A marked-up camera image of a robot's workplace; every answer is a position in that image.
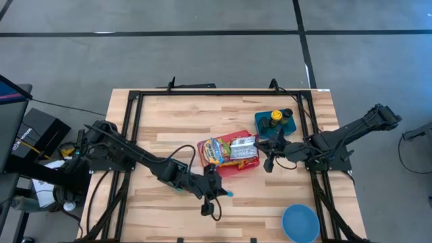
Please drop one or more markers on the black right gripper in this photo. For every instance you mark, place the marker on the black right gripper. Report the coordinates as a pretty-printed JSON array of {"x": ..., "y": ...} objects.
[{"x": 290, "y": 152}]

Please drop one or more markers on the yellow-lidded jar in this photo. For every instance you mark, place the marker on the yellow-lidded jar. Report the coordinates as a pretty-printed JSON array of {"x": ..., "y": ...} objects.
[{"x": 276, "y": 115}]

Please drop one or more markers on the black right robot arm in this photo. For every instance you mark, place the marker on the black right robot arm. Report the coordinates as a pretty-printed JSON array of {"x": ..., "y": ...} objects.
[{"x": 347, "y": 131}]

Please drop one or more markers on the computer monitor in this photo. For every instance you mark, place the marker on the computer monitor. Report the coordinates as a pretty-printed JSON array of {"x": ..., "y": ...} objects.
[{"x": 10, "y": 128}]

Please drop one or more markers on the dark cylindrical cup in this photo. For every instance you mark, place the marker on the dark cylindrical cup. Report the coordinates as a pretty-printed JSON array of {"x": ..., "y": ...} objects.
[{"x": 288, "y": 114}]

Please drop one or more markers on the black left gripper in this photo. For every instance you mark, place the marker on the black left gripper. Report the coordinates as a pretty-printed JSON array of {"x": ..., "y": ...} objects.
[{"x": 206, "y": 184}]

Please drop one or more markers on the small black box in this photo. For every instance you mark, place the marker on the small black box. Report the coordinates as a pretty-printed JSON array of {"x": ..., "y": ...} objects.
[{"x": 263, "y": 125}]

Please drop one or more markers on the blue rectangular container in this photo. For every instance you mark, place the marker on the blue rectangular container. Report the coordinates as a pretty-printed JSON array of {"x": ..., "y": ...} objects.
[{"x": 287, "y": 130}]

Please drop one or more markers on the white round cap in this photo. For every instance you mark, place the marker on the white round cap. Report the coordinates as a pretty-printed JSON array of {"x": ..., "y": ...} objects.
[{"x": 69, "y": 206}]

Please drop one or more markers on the black frame bracket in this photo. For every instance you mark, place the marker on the black frame bracket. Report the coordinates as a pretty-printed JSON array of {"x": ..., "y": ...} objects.
[
  {"x": 172, "y": 86},
  {"x": 275, "y": 86}
]

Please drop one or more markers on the black printed box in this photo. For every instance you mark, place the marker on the black printed box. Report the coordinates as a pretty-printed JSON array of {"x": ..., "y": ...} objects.
[{"x": 40, "y": 128}]

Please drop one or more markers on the green-edged ramen packet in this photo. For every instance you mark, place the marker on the green-edged ramen packet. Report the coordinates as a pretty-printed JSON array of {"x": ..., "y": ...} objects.
[{"x": 225, "y": 148}]

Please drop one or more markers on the black metal rig frame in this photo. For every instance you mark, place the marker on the black metal rig frame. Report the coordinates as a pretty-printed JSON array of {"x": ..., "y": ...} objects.
[{"x": 219, "y": 92}]

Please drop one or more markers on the blue round bowl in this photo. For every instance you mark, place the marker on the blue round bowl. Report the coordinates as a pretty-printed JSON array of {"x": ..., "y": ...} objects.
[{"x": 300, "y": 224}]

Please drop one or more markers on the white paper sheet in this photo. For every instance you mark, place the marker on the white paper sheet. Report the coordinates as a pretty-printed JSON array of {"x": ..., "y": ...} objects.
[{"x": 44, "y": 194}]

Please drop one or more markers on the red plastic tray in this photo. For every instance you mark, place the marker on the red plastic tray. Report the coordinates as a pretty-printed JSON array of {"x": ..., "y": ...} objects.
[{"x": 233, "y": 170}]

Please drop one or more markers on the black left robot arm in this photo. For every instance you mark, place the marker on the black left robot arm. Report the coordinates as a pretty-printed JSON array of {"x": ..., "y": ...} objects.
[{"x": 135, "y": 153}]

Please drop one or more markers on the red beef ramen packet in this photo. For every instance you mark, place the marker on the red beef ramen packet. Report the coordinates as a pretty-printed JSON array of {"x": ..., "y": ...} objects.
[{"x": 251, "y": 162}]

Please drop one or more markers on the grey stand foot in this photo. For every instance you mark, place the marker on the grey stand foot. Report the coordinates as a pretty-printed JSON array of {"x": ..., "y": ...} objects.
[{"x": 418, "y": 131}]

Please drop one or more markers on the red white ramen packet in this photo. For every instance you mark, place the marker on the red white ramen packet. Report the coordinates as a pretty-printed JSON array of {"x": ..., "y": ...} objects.
[{"x": 243, "y": 148}]

